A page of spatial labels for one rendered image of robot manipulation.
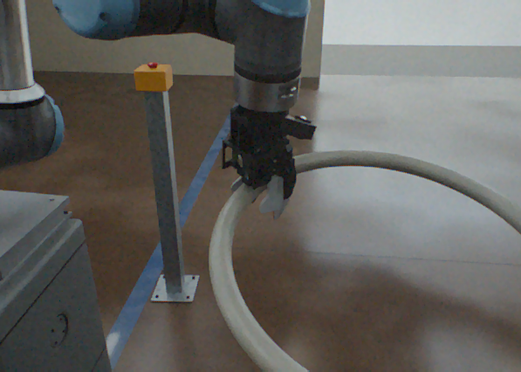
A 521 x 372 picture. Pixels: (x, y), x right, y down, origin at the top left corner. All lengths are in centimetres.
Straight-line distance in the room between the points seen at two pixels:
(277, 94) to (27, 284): 68
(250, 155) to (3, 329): 60
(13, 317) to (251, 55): 71
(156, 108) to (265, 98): 127
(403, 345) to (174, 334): 98
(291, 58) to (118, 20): 20
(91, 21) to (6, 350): 70
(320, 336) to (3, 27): 161
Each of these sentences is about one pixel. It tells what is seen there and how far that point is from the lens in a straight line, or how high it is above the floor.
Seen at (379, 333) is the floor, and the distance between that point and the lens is 210.
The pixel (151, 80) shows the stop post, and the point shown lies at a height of 104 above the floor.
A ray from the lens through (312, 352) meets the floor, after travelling 197.
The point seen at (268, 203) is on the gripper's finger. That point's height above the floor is 109.
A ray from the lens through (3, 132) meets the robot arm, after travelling 107.
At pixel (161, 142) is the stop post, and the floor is 79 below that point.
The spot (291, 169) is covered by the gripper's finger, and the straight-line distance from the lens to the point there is 67.
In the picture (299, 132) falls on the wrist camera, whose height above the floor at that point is 120.
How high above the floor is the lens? 142
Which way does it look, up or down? 27 degrees down
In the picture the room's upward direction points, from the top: straight up
